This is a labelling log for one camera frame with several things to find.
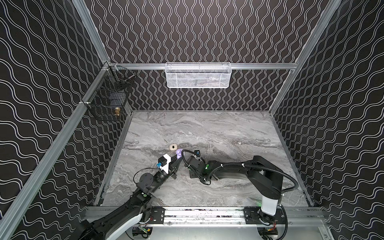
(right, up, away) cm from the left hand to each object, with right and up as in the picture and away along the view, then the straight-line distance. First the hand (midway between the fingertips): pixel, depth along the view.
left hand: (183, 157), depth 72 cm
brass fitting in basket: (-37, +24, +11) cm, 46 cm away
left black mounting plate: (-13, -30, +4) cm, 33 cm away
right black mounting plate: (+35, -29, +2) cm, 46 cm away
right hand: (+5, -12, +18) cm, 22 cm away
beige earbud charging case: (-8, +2, +26) cm, 27 cm away
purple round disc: (-2, +2, +1) cm, 3 cm away
